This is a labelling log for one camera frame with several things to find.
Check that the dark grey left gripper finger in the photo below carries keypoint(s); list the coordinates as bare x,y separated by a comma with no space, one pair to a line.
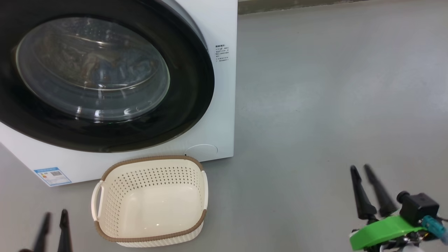
42,238
64,234

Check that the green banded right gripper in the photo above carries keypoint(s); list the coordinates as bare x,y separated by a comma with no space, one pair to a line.
381,231

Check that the black round glass washer door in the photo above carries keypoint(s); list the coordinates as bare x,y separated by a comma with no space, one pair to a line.
189,98

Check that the white front-load washing machine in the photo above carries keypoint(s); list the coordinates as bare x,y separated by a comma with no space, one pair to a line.
220,105

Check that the blue energy label sticker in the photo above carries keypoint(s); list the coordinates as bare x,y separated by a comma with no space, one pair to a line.
52,176

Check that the cream perforated laundry basket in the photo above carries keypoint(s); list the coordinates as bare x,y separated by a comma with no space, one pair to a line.
157,210

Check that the round drain filter cover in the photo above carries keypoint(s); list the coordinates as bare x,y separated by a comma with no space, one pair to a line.
201,150

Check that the printed warning text label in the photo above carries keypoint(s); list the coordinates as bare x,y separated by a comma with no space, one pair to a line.
222,52

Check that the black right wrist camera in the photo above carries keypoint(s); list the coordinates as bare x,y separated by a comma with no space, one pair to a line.
420,208

